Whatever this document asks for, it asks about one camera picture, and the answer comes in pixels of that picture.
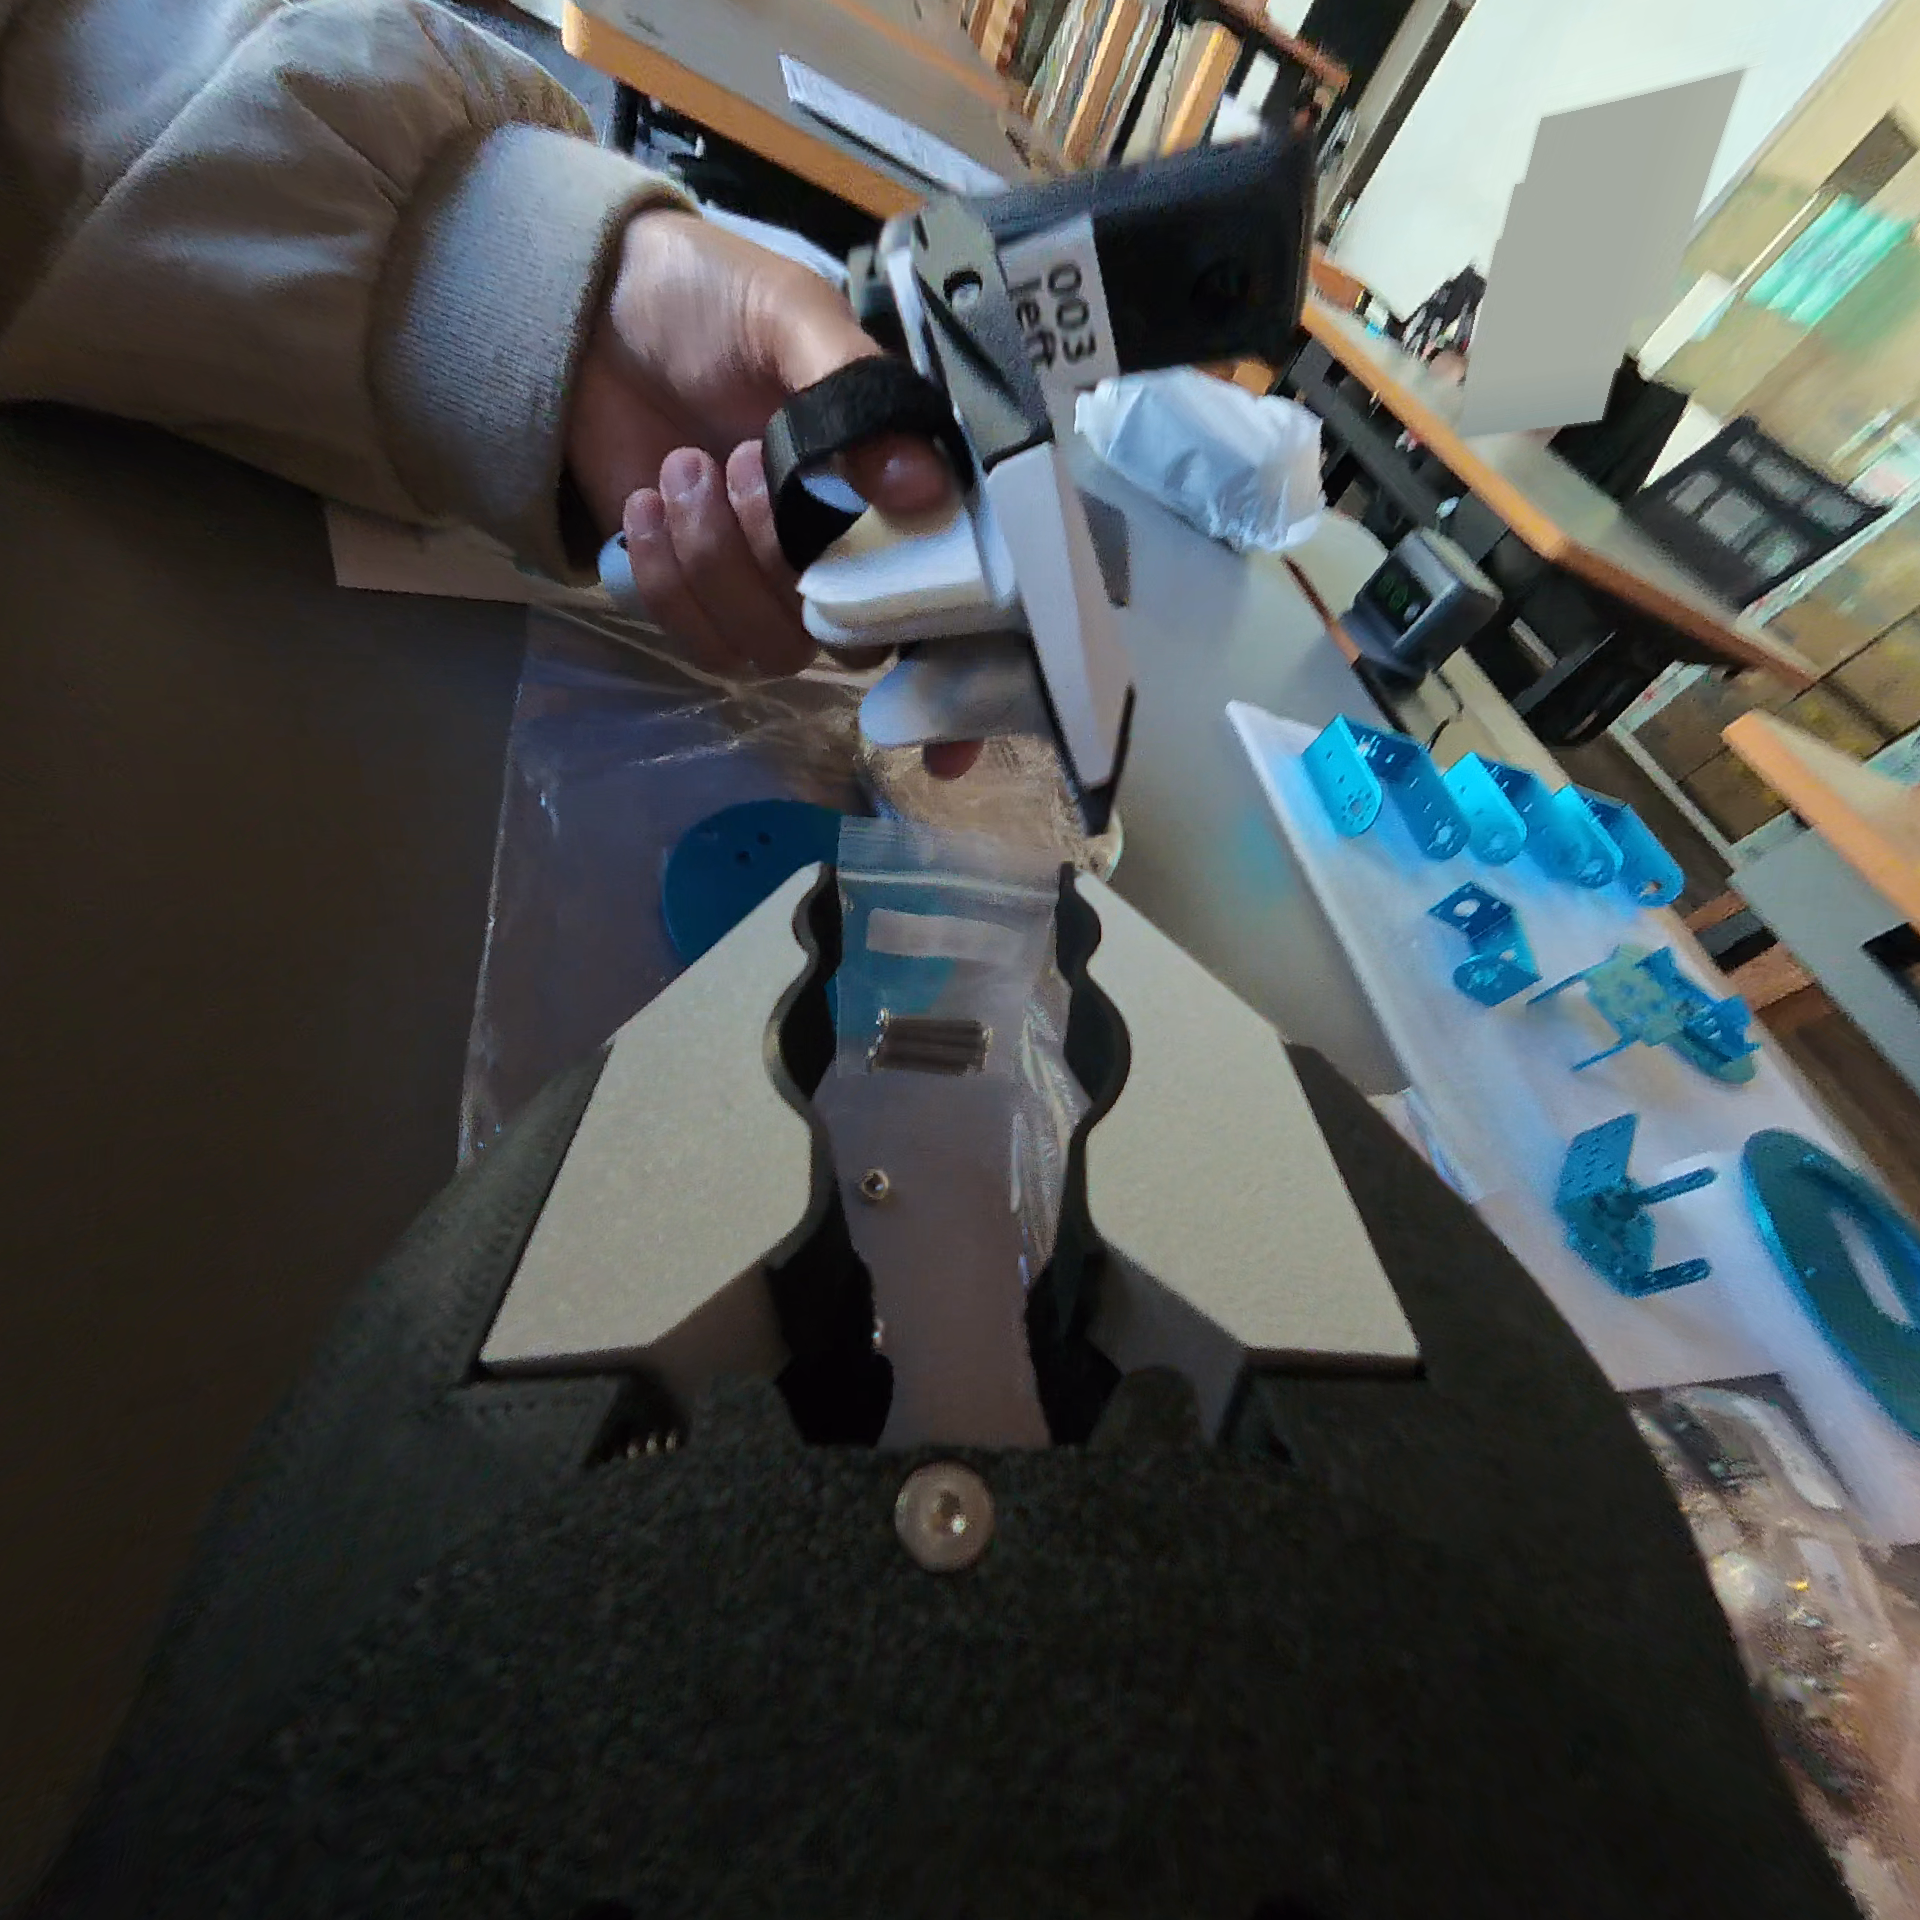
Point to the black plastic crate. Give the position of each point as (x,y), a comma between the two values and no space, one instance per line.
(1756,511)

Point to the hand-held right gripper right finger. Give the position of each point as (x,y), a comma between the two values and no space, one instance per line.
(1244,1185)

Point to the black device with green display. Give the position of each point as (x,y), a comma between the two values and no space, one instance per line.
(1425,599)

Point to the bookshelf with books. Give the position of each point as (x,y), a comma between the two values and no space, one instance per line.
(1109,59)

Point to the pile of small screw bags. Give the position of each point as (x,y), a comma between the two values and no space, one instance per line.
(1786,1575)

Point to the blue metal disc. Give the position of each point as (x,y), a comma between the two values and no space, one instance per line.
(735,884)

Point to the person's left hand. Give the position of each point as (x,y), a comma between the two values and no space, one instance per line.
(674,376)

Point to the large clear plastic bag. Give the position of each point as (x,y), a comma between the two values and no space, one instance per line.
(600,780)

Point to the crumpled white plastic wrap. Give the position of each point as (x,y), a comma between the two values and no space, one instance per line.
(1200,451)

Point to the wooden workbench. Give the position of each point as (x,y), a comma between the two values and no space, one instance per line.
(1560,511)

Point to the group of blue metal brackets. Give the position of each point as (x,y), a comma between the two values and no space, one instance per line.
(1372,780)

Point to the person's left forearm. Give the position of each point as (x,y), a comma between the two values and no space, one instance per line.
(225,195)

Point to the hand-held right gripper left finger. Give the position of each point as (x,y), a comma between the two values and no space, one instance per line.
(661,1170)

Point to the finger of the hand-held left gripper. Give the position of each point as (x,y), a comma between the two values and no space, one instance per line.
(1058,599)
(1114,547)

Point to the small clear zip bag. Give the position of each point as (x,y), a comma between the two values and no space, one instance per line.
(960,900)

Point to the wooden table with papers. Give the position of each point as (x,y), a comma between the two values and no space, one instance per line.
(704,76)

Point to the dark desk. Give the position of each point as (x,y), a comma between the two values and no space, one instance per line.
(225,1050)

